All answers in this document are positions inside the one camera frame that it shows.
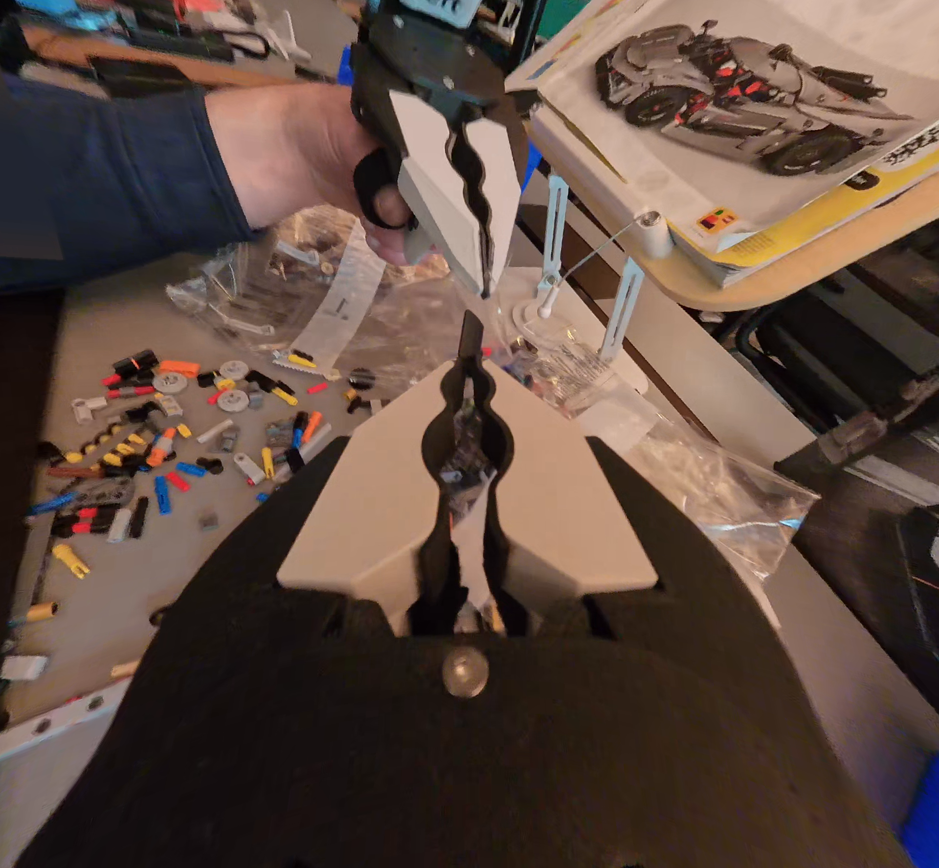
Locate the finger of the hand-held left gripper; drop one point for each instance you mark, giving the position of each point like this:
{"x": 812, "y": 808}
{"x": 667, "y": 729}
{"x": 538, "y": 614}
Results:
{"x": 429, "y": 178}
{"x": 502, "y": 186}

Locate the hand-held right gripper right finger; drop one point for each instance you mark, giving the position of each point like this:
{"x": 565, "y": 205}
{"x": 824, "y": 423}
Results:
{"x": 572, "y": 508}

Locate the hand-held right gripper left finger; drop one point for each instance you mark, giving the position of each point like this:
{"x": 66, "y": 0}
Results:
{"x": 367, "y": 508}

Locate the small black lego piece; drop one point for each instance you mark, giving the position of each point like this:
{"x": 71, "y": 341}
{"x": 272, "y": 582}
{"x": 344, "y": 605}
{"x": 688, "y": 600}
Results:
{"x": 470, "y": 336}

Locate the person's left forearm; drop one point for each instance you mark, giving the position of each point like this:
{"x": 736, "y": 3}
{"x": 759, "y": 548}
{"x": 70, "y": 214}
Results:
{"x": 110, "y": 178}

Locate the pile of loose lego pieces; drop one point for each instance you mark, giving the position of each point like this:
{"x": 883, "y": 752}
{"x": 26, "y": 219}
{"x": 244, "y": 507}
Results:
{"x": 163, "y": 442}

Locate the long light grey lego beam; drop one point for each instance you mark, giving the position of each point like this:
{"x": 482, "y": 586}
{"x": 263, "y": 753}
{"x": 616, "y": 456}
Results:
{"x": 66, "y": 718}

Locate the person's left hand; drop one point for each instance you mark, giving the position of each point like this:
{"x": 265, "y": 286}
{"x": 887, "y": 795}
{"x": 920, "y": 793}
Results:
{"x": 293, "y": 149}

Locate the clear bag with warning print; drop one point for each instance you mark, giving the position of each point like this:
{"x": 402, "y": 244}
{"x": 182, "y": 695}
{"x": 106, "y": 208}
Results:
{"x": 572, "y": 369}

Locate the green container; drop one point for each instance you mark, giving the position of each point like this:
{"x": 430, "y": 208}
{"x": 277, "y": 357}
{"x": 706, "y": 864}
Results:
{"x": 565, "y": 10}

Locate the torn open clear bag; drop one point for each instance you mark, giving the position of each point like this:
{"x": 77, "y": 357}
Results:
{"x": 345, "y": 296}

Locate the clear bag with number strip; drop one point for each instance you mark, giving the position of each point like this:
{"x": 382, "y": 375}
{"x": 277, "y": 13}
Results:
{"x": 719, "y": 494}

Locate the wooden background desk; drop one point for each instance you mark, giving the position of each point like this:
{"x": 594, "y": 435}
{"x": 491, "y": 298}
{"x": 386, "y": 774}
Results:
{"x": 183, "y": 72}

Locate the wooden book stand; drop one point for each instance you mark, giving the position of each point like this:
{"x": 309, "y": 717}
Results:
{"x": 733, "y": 288}

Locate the printed car picture sheet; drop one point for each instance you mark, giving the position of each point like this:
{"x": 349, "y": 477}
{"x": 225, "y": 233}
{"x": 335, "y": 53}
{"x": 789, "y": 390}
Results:
{"x": 733, "y": 76}

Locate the yellow-edged instruction booklet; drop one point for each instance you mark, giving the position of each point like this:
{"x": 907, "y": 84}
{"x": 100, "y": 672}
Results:
{"x": 792, "y": 244}

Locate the black metal frame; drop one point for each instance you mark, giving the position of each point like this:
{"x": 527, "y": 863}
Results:
{"x": 777, "y": 354}

